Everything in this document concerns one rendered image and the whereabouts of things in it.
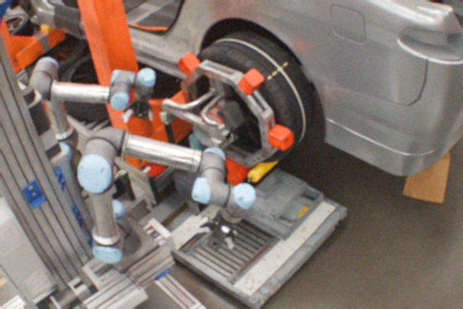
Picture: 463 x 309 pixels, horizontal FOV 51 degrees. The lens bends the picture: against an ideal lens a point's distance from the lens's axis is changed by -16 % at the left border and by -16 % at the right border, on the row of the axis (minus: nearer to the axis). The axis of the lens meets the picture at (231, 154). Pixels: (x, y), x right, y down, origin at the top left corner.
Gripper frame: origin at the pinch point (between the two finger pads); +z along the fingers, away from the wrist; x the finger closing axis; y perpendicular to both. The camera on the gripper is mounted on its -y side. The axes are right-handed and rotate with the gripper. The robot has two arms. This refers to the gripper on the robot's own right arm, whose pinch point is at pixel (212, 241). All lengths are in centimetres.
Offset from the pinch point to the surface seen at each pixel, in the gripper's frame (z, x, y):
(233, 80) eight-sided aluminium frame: -4, 19, 74
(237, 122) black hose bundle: 4, 9, 60
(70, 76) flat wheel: 137, 131, 145
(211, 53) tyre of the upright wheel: 2, 34, 90
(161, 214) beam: 109, 21, 63
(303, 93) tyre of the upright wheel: -4, -13, 88
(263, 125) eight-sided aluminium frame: 6, -2, 67
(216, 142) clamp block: 10, 13, 50
